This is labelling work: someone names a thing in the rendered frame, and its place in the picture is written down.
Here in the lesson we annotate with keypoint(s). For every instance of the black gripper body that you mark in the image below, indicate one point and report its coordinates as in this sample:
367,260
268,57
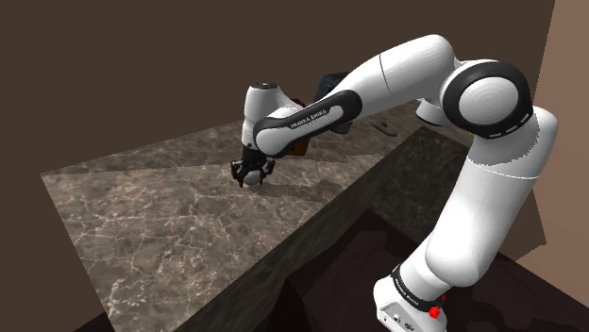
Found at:
252,157

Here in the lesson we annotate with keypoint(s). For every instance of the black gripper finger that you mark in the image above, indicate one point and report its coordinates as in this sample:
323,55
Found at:
238,174
268,167

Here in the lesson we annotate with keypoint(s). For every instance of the small grey round ball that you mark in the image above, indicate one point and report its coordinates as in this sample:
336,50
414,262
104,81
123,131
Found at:
252,179

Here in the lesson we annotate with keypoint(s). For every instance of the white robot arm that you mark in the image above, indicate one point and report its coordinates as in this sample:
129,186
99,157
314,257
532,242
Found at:
488,193

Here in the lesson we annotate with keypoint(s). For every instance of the flat grey disc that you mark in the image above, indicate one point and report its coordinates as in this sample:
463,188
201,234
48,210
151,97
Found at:
384,128

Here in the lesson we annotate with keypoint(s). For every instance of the dark robot stand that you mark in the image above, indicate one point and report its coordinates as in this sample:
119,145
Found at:
349,280

